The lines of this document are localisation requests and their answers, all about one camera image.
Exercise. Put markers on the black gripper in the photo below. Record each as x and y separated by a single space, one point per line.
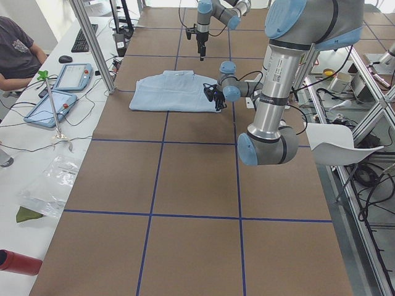
201 37
219 100

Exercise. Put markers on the light blue button shirt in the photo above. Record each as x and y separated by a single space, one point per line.
181 91

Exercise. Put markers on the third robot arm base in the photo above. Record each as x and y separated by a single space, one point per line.
383 64

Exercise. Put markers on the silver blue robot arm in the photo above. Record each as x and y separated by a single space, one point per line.
292 29
206 9

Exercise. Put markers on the black keyboard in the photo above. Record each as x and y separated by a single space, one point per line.
80 43

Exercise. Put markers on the far teach pendant tablet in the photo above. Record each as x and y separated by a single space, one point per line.
73 77

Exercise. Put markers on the teach pendant tablet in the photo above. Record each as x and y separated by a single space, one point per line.
73 77
42 113

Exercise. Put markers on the black computer mouse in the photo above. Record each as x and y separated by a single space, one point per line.
64 59

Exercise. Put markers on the metal reacher grabber stick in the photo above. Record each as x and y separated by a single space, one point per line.
43 76

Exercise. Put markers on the near teach pendant tablet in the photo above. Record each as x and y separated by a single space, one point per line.
42 113

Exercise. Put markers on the seated person grey shirt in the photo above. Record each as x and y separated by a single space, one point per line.
21 57

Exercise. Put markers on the clear plastic bag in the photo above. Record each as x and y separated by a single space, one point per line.
47 194

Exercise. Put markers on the green cloth piece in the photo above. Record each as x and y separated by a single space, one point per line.
25 214

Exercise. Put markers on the red cylindrical bottle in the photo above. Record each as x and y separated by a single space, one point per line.
21 264

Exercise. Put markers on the aluminium frame post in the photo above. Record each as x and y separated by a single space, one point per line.
95 49

